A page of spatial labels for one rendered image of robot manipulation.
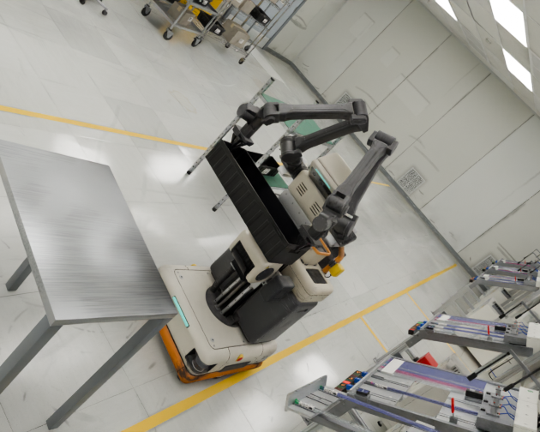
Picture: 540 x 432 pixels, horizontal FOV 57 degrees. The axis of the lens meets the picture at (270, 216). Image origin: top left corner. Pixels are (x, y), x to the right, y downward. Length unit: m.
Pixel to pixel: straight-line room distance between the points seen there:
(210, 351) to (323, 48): 10.59
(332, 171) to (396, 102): 9.43
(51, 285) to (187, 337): 1.25
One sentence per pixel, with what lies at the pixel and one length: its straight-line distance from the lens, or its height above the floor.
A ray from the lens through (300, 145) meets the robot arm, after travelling 2.27.
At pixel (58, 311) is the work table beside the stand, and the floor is 0.80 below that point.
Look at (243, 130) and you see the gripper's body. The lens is 2.15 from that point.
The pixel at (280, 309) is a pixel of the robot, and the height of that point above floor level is 0.58.
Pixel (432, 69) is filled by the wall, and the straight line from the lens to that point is 11.59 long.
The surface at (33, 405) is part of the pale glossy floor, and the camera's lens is 2.30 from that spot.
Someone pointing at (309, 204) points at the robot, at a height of 1.14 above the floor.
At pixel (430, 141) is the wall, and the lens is 11.27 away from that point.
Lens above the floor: 1.84
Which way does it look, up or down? 22 degrees down
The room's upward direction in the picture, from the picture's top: 46 degrees clockwise
